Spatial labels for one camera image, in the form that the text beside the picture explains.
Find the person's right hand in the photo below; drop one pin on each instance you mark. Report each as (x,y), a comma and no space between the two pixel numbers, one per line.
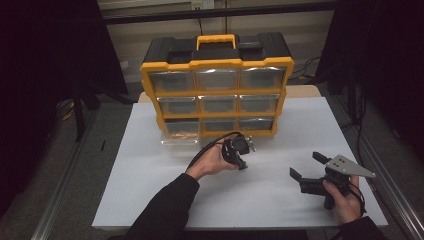
(346,206)

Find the black horizontal bar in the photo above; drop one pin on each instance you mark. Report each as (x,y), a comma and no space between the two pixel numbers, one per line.
(216,12)

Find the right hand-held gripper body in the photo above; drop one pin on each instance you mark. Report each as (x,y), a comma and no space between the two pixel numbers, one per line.
(346,166)

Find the aluminium frame rail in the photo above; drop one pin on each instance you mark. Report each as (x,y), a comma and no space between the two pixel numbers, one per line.
(393,186)
(63,186)

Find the yellow black drawer organizer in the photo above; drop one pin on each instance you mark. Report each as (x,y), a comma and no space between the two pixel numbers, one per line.
(216,63)

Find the white wall socket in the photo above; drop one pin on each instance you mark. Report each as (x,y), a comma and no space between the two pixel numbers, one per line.
(202,4)

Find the person's left hand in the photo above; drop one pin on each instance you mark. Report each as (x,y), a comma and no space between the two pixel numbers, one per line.
(208,163)

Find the black metal stand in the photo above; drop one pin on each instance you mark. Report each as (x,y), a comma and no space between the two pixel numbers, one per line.
(79,116)

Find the white table sheet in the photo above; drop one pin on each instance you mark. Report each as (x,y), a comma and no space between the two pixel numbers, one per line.
(266,200)

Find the small black pen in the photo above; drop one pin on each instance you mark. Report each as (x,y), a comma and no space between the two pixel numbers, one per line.
(103,145)

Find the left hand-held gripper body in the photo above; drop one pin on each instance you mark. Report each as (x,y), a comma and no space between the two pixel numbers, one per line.
(240,145)

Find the dark curtain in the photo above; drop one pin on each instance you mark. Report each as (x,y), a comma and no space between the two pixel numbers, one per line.
(40,83)
(390,66)

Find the clear plastic drawer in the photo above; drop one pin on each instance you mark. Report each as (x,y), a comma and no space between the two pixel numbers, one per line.
(181,128)

